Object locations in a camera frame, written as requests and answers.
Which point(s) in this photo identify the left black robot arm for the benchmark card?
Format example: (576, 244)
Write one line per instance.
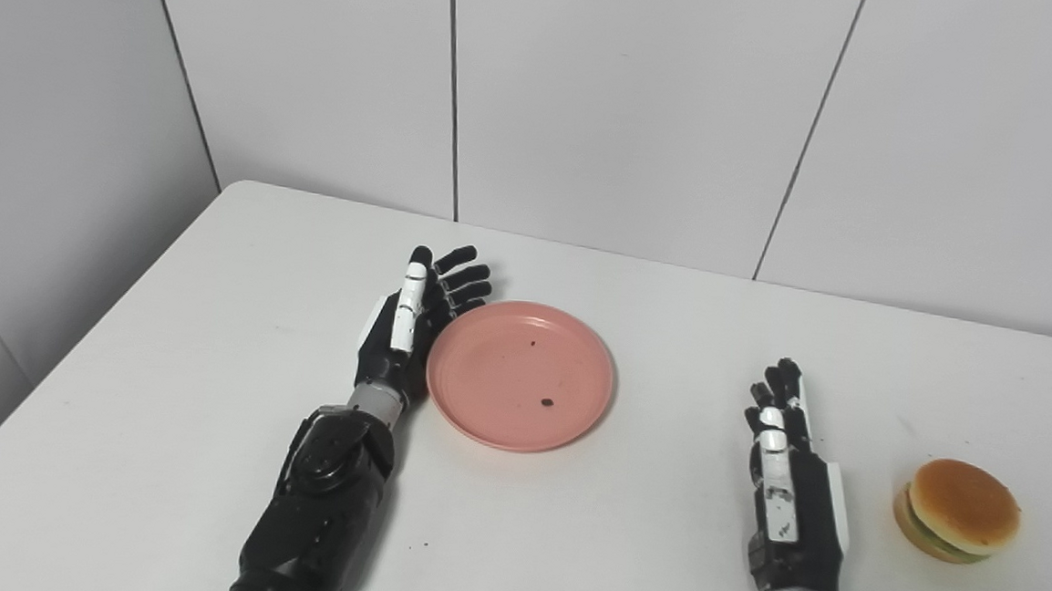
(321, 502)

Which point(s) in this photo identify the toy hamburger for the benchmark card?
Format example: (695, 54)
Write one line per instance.
(958, 510)

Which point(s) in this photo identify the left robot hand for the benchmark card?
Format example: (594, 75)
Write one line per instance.
(401, 324)

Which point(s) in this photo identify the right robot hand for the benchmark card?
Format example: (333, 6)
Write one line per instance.
(791, 513)

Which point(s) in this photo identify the pink round plate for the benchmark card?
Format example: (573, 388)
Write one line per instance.
(521, 376)

